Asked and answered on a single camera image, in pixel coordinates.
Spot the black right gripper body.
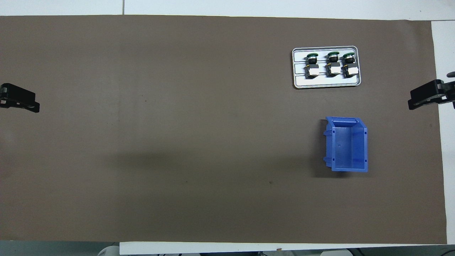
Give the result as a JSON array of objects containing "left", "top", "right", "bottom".
[{"left": 441, "top": 80, "right": 455, "bottom": 104}]

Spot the green push button switch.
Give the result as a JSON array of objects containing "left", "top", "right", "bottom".
[
  {"left": 325, "top": 52, "right": 342, "bottom": 77},
  {"left": 341, "top": 52, "right": 359, "bottom": 78},
  {"left": 304, "top": 53, "right": 320, "bottom": 79}
]

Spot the blue plastic storage bin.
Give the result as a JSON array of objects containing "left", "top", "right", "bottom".
[{"left": 323, "top": 116, "right": 369, "bottom": 173}]

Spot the silver metal tray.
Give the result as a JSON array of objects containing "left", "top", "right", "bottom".
[{"left": 292, "top": 46, "right": 362, "bottom": 89}]

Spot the brown table mat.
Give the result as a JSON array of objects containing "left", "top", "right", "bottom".
[{"left": 0, "top": 15, "right": 448, "bottom": 245}]

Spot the white round object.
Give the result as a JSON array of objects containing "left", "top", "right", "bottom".
[{"left": 98, "top": 245, "right": 120, "bottom": 256}]

